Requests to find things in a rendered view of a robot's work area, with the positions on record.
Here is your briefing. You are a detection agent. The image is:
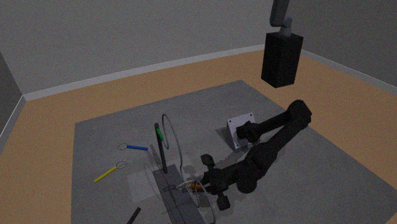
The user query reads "orange handle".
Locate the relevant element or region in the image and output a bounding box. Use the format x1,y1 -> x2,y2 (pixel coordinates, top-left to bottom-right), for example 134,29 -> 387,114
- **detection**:
176,180 -> 202,191

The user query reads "yellow handle with grey wire loop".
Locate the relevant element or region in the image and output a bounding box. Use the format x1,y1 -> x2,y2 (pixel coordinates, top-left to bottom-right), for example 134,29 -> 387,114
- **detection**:
94,160 -> 127,183

